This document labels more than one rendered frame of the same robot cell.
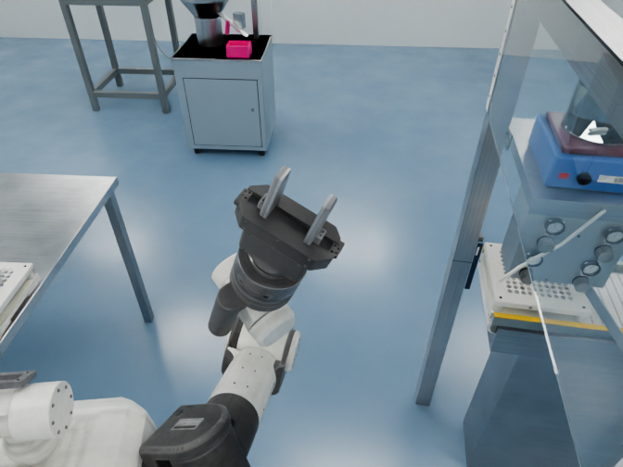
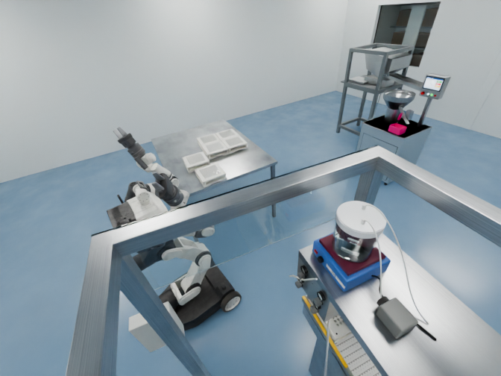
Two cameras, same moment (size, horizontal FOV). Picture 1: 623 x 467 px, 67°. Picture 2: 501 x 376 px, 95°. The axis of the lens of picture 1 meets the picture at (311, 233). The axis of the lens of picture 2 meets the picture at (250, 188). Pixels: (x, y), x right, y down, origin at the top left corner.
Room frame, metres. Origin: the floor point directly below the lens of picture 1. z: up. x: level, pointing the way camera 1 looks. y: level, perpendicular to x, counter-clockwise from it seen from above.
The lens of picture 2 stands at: (0.35, -0.91, 2.17)
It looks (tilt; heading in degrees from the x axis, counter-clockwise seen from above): 38 degrees down; 62
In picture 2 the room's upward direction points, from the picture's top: 6 degrees counter-clockwise
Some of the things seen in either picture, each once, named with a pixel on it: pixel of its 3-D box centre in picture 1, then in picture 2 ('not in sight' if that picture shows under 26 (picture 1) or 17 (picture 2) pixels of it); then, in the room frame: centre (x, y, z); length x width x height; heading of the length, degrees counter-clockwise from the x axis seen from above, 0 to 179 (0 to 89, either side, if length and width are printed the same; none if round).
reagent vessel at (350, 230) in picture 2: not in sight; (355, 230); (0.92, -0.61, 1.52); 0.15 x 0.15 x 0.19
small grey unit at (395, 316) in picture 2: not in sight; (394, 314); (0.86, -0.84, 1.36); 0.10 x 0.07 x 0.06; 80
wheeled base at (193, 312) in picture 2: not in sight; (191, 291); (0.32, 0.36, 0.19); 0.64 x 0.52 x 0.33; 5
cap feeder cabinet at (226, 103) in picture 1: (230, 95); (387, 149); (3.51, 0.63, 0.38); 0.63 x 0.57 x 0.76; 86
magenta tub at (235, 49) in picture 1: (238, 49); (396, 129); (3.30, 0.50, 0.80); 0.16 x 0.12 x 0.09; 86
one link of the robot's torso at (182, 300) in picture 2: not in sight; (186, 288); (0.29, 0.36, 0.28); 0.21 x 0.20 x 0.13; 5
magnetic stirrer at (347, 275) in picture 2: not in sight; (347, 254); (0.91, -0.61, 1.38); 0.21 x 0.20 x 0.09; 170
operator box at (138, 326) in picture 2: not in sight; (159, 327); (0.14, -0.26, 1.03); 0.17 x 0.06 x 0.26; 170
